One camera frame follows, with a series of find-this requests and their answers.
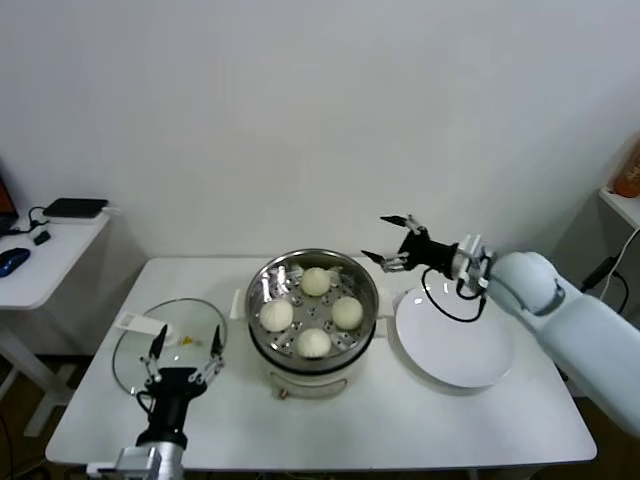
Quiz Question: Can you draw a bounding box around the white round plate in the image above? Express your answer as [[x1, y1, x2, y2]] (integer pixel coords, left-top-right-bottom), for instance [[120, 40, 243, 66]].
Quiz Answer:
[[394, 287, 516, 389]]

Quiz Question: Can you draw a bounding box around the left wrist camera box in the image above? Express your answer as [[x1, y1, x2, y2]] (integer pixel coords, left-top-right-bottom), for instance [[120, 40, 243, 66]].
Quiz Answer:
[[85, 446, 164, 476]]

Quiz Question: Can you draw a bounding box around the black power brick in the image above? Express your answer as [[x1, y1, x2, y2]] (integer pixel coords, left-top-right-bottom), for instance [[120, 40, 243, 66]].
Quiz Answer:
[[579, 255, 617, 292]]

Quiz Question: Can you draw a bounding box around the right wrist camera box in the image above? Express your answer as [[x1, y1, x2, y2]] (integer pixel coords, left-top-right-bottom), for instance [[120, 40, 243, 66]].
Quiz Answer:
[[455, 232, 497, 292]]

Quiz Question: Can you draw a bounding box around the blue computer mouse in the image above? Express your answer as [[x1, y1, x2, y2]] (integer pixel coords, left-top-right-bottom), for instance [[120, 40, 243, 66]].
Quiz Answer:
[[0, 247, 32, 279]]

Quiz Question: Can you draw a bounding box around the white lid handle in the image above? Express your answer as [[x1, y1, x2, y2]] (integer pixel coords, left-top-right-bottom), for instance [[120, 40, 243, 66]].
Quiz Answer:
[[117, 310, 182, 350]]

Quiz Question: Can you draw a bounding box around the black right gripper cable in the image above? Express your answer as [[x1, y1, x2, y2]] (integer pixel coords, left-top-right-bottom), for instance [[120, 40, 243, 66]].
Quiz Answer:
[[421, 268, 489, 324]]

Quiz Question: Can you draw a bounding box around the stainless steel steamer basket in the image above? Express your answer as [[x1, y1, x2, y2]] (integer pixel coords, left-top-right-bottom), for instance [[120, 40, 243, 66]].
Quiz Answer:
[[229, 248, 396, 364]]

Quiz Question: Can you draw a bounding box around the white side desk with laptop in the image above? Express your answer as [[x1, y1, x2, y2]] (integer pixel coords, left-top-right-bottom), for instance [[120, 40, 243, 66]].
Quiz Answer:
[[0, 207, 121, 439]]

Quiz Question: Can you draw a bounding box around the white electric cooker pot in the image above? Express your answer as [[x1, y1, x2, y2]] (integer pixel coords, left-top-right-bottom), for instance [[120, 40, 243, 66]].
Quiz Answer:
[[249, 317, 389, 401]]

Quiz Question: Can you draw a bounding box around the black hanging power cable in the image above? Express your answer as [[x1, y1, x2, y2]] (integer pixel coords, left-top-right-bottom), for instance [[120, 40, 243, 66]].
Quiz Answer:
[[607, 269, 630, 316]]

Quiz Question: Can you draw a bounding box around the flat black box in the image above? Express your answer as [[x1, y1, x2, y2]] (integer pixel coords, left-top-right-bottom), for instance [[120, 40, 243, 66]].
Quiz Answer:
[[42, 198, 110, 220]]

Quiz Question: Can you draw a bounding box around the white steamed baozi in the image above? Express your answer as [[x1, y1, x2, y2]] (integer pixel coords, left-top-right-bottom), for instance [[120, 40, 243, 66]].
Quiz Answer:
[[296, 327, 333, 360], [259, 298, 295, 333], [300, 266, 331, 297], [331, 295, 364, 331]]

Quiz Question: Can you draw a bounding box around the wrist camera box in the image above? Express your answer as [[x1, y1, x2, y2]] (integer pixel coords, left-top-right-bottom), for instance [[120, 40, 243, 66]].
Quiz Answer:
[[85, 446, 164, 476], [455, 232, 497, 292]]

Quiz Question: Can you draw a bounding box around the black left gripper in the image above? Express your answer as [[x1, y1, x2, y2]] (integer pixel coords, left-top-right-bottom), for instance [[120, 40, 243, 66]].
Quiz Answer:
[[135, 323, 225, 449]]

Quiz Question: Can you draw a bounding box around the thin black desk cable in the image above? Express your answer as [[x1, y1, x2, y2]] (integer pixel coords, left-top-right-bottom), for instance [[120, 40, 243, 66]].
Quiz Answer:
[[7, 205, 51, 236]]

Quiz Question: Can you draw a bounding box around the round glass pot lid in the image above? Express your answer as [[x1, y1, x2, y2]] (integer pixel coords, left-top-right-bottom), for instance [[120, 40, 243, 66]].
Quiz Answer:
[[112, 297, 229, 400]]

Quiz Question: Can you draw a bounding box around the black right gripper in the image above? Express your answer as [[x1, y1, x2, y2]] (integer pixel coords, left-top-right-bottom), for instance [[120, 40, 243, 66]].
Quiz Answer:
[[360, 213, 460, 279]]

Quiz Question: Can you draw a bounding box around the white hanging cable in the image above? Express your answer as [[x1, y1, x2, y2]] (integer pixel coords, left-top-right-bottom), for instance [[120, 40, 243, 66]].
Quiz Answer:
[[602, 227, 640, 311]]

